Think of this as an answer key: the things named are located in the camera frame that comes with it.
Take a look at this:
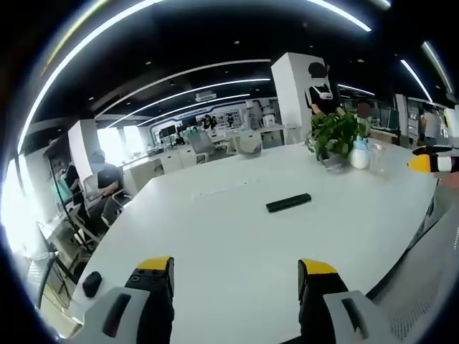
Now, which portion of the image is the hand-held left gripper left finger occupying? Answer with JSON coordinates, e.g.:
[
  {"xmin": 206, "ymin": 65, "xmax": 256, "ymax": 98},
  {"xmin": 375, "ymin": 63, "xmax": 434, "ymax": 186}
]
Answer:
[{"xmin": 73, "ymin": 255, "xmax": 176, "ymax": 344}]

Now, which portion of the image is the grey round object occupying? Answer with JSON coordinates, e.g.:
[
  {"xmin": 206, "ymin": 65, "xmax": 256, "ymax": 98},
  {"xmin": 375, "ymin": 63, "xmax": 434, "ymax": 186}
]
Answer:
[{"xmin": 237, "ymin": 138, "xmax": 263, "ymax": 159}]

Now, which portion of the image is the clear plastic cup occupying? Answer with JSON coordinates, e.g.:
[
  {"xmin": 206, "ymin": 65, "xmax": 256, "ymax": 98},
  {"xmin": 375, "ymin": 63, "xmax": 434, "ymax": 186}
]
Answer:
[{"xmin": 369, "ymin": 142, "xmax": 390, "ymax": 176}]

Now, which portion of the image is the black remote control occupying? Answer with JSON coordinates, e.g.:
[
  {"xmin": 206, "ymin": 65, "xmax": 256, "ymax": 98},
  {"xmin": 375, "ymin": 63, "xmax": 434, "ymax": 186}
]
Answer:
[{"xmin": 265, "ymin": 193, "xmax": 312, "ymax": 214}]

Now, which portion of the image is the white office chair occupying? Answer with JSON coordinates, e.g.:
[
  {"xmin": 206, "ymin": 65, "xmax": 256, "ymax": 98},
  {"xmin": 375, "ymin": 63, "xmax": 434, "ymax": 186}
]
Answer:
[{"xmin": 186, "ymin": 131, "xmax": 230, "ymax": 164}]

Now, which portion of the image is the white spray bottle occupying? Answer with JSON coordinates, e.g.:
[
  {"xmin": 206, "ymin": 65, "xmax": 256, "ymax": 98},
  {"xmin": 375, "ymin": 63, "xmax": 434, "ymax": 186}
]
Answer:
[{"xmin": 349, "ymin": 136, "xmax": 371, "ymax": 170}]

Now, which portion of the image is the grey mesh chair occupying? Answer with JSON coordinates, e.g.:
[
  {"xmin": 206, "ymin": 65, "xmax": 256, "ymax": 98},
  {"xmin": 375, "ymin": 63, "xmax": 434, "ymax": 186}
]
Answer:
[{"xmin": 365, "ymin": 204, "xmax": 459, "ymax": 344}]

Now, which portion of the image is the small black device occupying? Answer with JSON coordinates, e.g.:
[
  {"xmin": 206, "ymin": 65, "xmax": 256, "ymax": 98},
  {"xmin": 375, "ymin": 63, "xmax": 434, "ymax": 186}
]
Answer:
[{"xmin": 82, "ymin": 271, "xmax": 103, "ymax": 298}]

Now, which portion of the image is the grey office chair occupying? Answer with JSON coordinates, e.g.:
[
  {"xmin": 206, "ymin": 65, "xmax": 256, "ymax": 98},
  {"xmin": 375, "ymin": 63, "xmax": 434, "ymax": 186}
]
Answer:
[{"xmin": 64, "ymin": 175, "xmax": 133, "ymax": 259}]

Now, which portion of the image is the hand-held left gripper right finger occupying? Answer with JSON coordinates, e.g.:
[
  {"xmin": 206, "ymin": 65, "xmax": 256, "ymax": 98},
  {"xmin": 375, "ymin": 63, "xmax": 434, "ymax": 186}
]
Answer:
[{"xmin": 297, "ymin": 258, "xmax": 392, "ymax": 344}]

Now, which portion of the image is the green potted plant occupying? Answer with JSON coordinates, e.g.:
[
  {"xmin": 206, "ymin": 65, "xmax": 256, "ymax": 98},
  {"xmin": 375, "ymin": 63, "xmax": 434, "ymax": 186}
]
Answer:
[{"xmin": 305, "ymin": 111, "xmax": 371, "ymax": 170}]

